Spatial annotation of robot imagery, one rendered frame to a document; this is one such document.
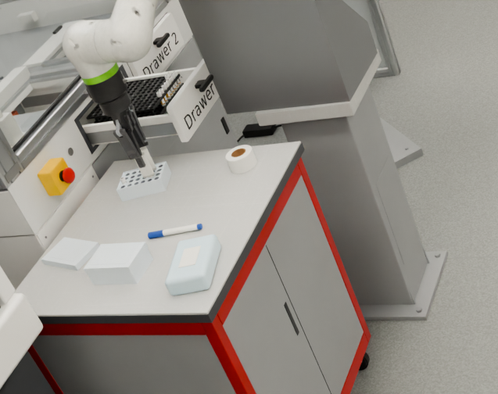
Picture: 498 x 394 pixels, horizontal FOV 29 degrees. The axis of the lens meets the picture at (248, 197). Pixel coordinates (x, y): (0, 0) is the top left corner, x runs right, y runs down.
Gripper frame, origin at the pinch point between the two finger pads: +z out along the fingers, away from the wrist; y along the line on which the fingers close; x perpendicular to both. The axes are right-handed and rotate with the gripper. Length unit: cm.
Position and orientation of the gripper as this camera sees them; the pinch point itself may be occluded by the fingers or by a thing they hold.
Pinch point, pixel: (145, 162)
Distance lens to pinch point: 249.7
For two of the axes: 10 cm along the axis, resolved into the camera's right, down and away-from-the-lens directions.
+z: 3.5, 7.9, 5.1
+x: 9.3, -2.3, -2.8
